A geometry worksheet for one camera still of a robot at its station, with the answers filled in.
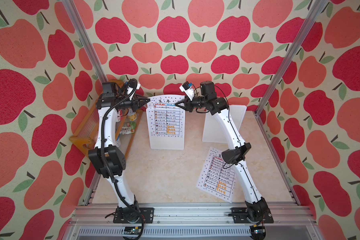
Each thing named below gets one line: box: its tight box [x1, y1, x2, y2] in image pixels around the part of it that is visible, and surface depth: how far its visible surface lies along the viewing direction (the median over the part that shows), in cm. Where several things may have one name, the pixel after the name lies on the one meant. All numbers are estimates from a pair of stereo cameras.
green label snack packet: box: [120, 121, 137, 135], surface depth 109 cm
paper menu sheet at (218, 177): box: [196, 147, 236, 203], surface depth 88 cm
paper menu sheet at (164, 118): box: [146, 95, 185, 138], surface depth 88 cm
